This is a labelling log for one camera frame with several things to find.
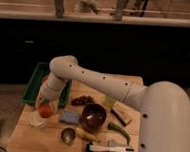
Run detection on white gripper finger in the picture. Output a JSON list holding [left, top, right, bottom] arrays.
[[35, 99, 42, 108], [51, 100, 59, 114]]

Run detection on red apple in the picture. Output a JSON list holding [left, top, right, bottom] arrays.
[[38, 103, 52, 119]]

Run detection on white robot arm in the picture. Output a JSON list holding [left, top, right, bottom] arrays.
[[40, 55, 190, 152]]

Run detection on yellow green small cup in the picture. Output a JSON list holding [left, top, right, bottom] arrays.
[[104, 96, 115, 109]]

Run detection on green plastic tray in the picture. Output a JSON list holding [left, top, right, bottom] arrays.
[[22, 62, 72, 109]]

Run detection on blue sponge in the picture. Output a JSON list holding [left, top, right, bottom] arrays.
[[60, 110, 80, 125]]

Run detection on dark red grapes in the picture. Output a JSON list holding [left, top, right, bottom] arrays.
[[71, 95, 94, 106]]

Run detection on dark brown bowl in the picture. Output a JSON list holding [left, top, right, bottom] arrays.
[[82, 103, 106, 129]]

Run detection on black and white brush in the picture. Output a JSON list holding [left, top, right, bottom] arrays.
[[86, 142, 134, 152]]

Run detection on green chili pepper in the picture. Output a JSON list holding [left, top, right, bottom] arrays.
[[107, 122, 131, 145]]

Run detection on wooden block eraser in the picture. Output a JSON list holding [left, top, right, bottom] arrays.
[[110, 104, 132, 126]]

